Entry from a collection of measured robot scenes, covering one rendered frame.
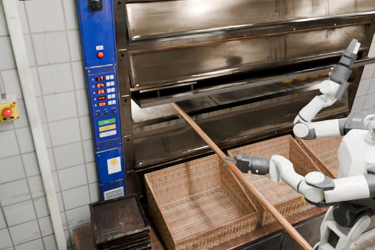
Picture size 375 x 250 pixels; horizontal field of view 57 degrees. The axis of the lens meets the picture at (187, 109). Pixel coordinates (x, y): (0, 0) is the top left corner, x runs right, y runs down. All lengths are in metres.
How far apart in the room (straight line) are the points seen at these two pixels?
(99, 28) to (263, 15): 0.96
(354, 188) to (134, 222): 1.11
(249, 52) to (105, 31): 0.91
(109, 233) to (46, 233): 0.52
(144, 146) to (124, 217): 0.43
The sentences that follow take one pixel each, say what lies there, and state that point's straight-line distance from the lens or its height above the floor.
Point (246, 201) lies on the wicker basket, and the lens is 2.24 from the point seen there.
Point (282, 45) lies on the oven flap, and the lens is 2.32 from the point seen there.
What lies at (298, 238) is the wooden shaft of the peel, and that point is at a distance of 1.45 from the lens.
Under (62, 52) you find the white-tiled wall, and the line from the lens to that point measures 1.73.
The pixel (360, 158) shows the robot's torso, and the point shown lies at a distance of 1.66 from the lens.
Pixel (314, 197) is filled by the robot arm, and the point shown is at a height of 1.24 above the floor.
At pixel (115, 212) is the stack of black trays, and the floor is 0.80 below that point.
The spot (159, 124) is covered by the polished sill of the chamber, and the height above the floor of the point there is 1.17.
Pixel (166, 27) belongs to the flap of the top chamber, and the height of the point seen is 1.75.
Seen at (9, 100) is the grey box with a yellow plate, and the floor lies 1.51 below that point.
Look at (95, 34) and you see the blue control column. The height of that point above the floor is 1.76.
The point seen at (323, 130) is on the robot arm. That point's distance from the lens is 1.93.
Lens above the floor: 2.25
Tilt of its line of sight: 29 degrees down
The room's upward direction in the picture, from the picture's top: 2 degrees clockwise
